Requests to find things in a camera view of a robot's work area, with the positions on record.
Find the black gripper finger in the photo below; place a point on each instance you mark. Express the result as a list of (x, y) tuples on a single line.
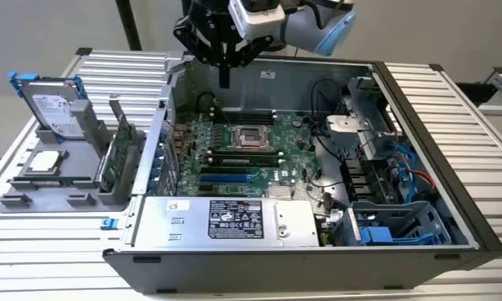
[(193, 40), (252, 50)]

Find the Nvidia Quadro graphics card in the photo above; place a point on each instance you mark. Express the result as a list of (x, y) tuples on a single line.
[(119, 147)]

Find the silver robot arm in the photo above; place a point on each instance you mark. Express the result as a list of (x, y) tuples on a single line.
[(310, 34)]

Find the black stand pole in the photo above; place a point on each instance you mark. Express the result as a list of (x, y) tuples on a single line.
[(130, 25)]

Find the black RAM slot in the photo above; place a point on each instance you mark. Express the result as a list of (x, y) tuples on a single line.
[(249, 111), (249, 121), (249, 118), (249, 115)]

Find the metal locking lever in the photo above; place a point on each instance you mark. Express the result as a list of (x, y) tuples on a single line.
[(222, 113)]

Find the coin cell battery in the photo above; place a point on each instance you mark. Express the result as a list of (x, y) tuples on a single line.
[(298, 122)]

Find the CPU socket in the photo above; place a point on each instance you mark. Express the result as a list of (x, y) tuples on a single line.
[(248, 137)]

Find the green motherboard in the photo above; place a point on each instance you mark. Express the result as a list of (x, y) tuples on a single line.
[(289, 147)]

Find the silver metal drive cage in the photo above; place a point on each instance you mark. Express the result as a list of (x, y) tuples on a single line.
[(348, 123)]

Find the dark RAM stick white label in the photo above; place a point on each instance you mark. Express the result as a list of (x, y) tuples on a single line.
[(238, 160)]

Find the long black expansion slot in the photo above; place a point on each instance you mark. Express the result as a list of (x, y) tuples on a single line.
[(224, 169)]

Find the blue slot retention clip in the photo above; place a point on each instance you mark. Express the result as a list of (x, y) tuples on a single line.
[(154, 185), (155, 175), (158, 163)]

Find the hard disk in blue carrier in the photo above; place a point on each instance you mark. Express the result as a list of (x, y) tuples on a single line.
[(52, 113)]

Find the blue expansion slot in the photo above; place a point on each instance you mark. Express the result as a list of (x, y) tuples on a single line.
[(226, 178)]

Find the short black expansion slot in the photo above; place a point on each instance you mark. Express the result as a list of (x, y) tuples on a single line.
[(206, 188)]

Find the silver heat sink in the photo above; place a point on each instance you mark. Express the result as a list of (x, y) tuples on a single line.
[(281, 192)]

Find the grey parts rack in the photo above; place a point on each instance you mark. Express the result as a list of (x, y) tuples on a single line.
[(79, 156)]

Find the silver CPU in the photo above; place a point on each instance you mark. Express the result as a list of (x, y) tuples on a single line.
[(46, 160)]

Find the green RAM stick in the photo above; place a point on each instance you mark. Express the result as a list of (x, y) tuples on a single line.
[(54, 181)]

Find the silver power supply unit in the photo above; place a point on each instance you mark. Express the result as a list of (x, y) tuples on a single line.
[(193, 225)]

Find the grey disk bay cage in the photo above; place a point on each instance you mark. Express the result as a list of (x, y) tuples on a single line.
[(385, 208)]

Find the small blue plastic clip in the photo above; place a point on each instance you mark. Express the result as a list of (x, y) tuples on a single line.
[(109, 223)]

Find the blue disk bay latch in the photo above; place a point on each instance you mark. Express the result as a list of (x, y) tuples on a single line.
[(376, 235)]

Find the black grey PC case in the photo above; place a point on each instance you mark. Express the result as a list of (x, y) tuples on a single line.
[(276, 269)]

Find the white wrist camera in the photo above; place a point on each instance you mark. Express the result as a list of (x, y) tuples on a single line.
[(256, 19)]

